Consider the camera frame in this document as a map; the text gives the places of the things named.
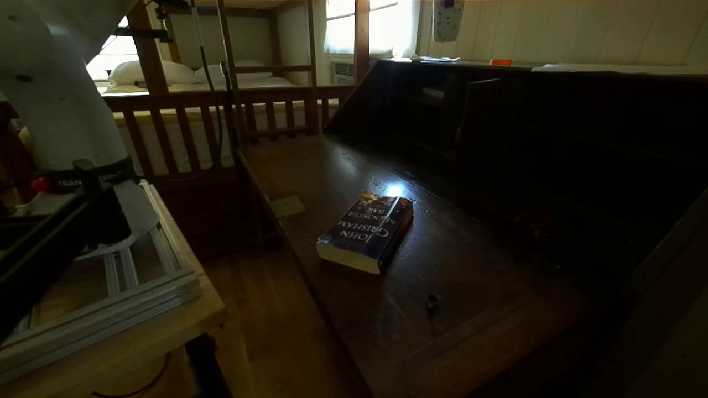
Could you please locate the white crumpled paper stack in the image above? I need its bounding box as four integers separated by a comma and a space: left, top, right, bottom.
415, 53, 464, 66

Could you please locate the flat white paper sheet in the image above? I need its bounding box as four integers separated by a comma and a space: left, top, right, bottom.
529, 63, 708, 81

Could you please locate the dark paperback book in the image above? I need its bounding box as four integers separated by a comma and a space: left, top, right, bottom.
314, 193, 415, 280

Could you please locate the pale paper note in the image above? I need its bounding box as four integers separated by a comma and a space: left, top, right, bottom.
269, 195, 307, 220

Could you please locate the white pillow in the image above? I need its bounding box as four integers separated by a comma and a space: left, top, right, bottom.
108, 57, 199, 88

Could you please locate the dark wooden secretary desk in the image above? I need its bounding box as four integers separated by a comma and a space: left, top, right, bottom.
234, 55, 708, 398

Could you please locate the small red base object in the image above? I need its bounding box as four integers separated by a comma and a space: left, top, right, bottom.
28, 176, 55, 199

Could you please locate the light wooden robot table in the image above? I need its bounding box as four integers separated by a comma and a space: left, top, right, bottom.
0, 179, 256, 398

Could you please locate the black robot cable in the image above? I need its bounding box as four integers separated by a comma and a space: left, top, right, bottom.
195, 0, 245, 169

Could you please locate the wooden bed frame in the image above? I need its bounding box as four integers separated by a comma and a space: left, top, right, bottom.
101, 0, 373, 186

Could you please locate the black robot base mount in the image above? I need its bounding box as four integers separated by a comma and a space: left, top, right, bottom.
0, 186, 139, 340

